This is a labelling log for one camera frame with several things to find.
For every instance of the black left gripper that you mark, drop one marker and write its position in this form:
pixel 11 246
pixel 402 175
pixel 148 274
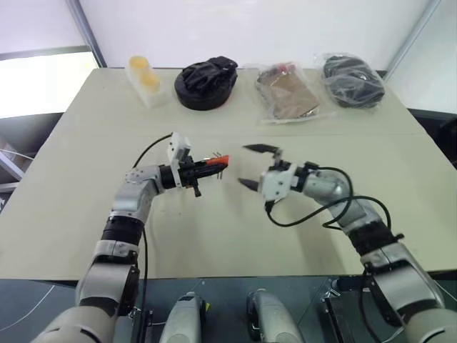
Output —
pixel 188 175

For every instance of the plastic bag with black item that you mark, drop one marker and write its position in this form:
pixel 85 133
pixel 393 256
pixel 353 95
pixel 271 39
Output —
pixel 351 80

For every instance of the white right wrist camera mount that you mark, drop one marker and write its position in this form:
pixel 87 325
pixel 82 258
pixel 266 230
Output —
pixel 276 184

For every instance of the small metal hex key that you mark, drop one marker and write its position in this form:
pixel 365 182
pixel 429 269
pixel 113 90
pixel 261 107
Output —
pixel 220 175
pixel 215 154

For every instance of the orange hex key holder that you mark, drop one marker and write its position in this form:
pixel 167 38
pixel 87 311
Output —
pixel 219 160

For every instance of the grey rounded robot leg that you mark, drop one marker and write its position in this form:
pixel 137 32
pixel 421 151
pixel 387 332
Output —
pixel 273 316
pixel 185 318

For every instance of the grey metal shelf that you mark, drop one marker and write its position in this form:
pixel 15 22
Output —
pixel 10 162

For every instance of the plastic bag with brown item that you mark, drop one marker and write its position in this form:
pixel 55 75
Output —
pixel 287 93

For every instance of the aluminium frame post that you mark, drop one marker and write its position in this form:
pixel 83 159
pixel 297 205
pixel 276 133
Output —
pixel 87 34
pixel 410 35

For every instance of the clear box with yellow cups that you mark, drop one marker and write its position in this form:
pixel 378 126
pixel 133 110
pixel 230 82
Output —
pixel 145 81

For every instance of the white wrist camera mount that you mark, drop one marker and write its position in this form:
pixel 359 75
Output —
pixel 176 148
pixel 276 184

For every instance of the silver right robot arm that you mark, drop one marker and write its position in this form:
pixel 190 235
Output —
pixel 392 271

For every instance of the black box under table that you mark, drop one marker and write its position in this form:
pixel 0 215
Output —
pixel 339 318

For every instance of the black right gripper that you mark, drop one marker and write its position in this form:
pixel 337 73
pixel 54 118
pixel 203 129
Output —
pixel 282 166

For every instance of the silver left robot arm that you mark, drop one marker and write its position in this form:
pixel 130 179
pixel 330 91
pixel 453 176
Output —
pixel 123 200

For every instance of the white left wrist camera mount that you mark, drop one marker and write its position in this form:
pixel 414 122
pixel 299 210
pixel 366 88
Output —
pixel 176 148

